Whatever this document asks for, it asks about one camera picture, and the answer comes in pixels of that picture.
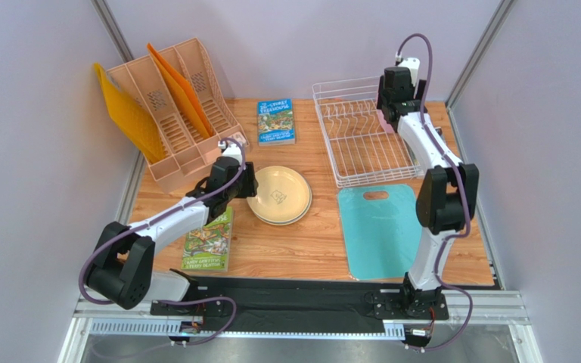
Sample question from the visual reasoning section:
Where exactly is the blue plate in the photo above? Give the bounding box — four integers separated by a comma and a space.
249, 203, 313, 225

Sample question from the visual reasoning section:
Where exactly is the pink plate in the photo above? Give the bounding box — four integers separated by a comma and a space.
377, 110, 397, 134

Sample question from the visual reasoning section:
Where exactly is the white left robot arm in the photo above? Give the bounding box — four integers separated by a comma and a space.
78, 156, 258, 310

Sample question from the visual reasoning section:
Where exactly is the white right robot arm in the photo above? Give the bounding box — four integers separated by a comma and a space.
377, 58, 479, 309

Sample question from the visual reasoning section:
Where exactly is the book beside dish rack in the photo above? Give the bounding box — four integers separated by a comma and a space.
434, 127, 446, 144

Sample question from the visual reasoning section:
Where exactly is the white charger cube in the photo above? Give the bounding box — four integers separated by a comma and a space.
229, 132, 248, 147

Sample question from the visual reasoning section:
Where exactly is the pink plastic file organizer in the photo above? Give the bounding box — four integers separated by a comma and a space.
106, 38, 251, 193

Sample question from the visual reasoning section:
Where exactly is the blue treehouse book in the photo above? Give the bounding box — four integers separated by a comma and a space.
256, 98, 296, 147

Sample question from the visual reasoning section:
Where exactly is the green treehouse book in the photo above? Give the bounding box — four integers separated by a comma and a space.
181, 206, 234, 271

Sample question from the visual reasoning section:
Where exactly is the orange folder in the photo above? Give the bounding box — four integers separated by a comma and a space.
146, 43, 215, 139

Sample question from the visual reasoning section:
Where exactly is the yellow folder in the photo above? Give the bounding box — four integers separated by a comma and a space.
93, 63, 166, 163

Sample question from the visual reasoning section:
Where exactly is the teal cutting board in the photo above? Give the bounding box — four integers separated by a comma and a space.
337, 184, 435, 281

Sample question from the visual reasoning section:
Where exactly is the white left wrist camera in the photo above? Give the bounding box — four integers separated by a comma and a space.
218, 141, 245, 164

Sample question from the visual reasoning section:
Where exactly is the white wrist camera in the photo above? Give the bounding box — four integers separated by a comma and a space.
396, 55, 421, 87
218, 141, 245, 164

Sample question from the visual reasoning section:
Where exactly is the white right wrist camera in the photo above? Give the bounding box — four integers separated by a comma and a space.
396, 55, 421, 87

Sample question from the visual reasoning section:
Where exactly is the white wire dish rack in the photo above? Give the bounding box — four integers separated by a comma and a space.
312, 76, 423, 188

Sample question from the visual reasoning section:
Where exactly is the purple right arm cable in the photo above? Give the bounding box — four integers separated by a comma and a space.
395, 33, 474, 352

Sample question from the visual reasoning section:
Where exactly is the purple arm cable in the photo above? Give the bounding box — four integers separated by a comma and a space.
77, 136, 247, 349
395, 33, 474, 352

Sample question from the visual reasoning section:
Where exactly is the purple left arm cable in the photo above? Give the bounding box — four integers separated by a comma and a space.
77, 136, 247, 349

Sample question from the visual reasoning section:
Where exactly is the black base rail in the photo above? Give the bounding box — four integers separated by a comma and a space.
150, 276, 449, 334

